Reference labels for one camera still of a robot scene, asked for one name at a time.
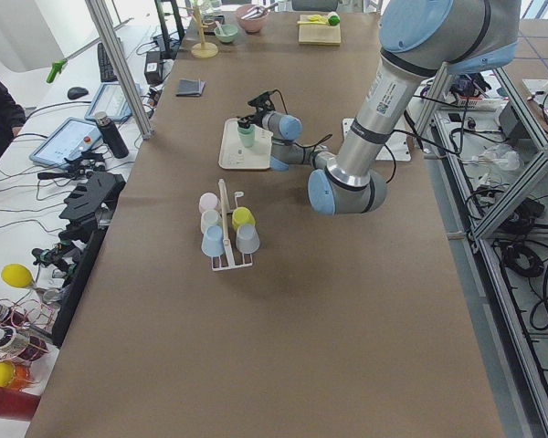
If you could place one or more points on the wooden cup tree stand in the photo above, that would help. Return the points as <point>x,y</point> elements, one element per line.
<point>203,49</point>

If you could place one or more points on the grey cup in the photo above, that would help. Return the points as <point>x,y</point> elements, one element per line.
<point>247,239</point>

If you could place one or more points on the pink bowl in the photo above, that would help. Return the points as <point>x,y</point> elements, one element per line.
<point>251,26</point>

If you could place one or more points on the white wire cup rack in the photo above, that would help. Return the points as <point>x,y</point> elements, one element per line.
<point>229,261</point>

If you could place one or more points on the red cylinder container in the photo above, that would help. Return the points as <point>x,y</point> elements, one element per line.
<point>18,405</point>

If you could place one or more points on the black keyboard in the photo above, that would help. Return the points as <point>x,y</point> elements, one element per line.
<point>106,69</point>

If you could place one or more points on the wooden rack handle rod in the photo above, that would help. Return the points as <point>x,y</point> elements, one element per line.
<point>225,210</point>

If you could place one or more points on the black box with label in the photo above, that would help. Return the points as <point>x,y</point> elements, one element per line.
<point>153,68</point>

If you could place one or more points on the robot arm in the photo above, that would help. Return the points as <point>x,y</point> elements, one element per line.
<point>417,38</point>

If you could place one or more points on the black computer mouse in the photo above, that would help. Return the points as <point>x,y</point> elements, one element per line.
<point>77,92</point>

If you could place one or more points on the steel ice scoop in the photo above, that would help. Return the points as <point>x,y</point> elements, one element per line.
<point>256,11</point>

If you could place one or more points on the aluminium frame post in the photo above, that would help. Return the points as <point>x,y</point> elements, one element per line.
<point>102,21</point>

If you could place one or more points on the cream rabbit tray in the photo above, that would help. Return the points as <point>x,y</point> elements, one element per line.
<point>236,155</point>

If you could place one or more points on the yellow cup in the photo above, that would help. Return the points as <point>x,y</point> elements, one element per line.
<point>242,215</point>

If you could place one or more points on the green cup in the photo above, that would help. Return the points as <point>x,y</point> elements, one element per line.
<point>247,136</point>

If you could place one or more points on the pink cup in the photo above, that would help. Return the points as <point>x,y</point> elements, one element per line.
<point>208,201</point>

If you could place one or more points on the grey folded cloth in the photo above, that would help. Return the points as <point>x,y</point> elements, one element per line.
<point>190,87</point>

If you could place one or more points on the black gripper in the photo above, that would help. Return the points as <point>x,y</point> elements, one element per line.
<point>248,119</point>

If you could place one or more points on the cream cup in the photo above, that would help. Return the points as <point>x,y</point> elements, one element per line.
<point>209,218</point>

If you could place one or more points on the wooden cutting board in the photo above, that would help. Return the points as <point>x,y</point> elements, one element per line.
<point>320,35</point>

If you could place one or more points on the black water bottle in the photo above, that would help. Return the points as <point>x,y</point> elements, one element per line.
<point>111,135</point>

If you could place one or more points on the blue teach pendant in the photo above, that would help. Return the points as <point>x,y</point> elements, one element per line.
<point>110,99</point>
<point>67,143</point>

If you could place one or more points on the blue cup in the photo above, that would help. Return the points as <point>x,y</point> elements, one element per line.
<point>212,243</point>

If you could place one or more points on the green bowl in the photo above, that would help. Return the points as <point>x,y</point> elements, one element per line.
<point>226,33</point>

